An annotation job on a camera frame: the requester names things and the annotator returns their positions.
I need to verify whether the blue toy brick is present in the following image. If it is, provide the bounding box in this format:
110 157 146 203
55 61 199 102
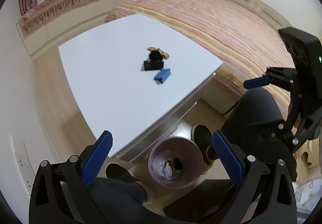
154 68 171 84

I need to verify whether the white patterned jacket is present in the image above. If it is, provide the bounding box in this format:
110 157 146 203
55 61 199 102
293 137 321 223

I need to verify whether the black binder clip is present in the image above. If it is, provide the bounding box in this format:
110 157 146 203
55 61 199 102
143 60 164 71

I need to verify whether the beige padded headboard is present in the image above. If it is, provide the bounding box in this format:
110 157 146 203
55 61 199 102
230 0 291 31

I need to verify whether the pink trash bin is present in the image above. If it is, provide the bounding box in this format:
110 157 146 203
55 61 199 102
148 137 204 189

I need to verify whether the black shoe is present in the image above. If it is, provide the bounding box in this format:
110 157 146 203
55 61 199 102
105 162 140 183
190 125 213 164

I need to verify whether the dark red carton box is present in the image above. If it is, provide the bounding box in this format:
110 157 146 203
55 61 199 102
169 158 182 174

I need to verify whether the white power strip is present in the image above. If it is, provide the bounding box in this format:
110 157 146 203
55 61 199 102
11 136 35 195

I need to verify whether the black fuzzy pompom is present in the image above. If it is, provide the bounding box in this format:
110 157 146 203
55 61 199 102
149 51 163 61

